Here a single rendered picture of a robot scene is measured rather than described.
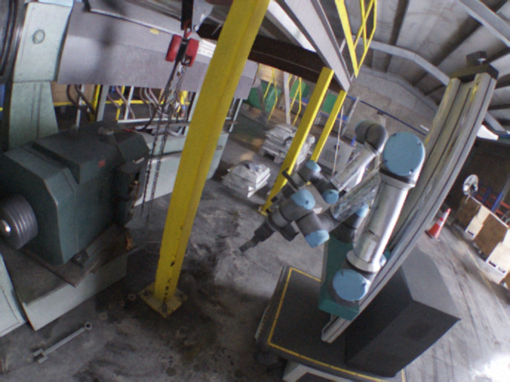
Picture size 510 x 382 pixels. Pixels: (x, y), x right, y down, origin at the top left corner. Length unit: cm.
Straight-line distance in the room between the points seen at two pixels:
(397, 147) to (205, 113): 67
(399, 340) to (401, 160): 88
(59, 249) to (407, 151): 122
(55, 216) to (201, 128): 64
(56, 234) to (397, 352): 157
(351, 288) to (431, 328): 61
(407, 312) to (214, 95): 116
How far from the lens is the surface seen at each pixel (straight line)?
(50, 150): 111
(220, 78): 95
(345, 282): 80
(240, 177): 309
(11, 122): 160
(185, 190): 108
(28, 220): 110
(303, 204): 83
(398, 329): 124
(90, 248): 129
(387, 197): 72
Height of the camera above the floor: 131
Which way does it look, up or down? 23 degrees down
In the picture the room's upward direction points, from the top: 22 degrees clockwise
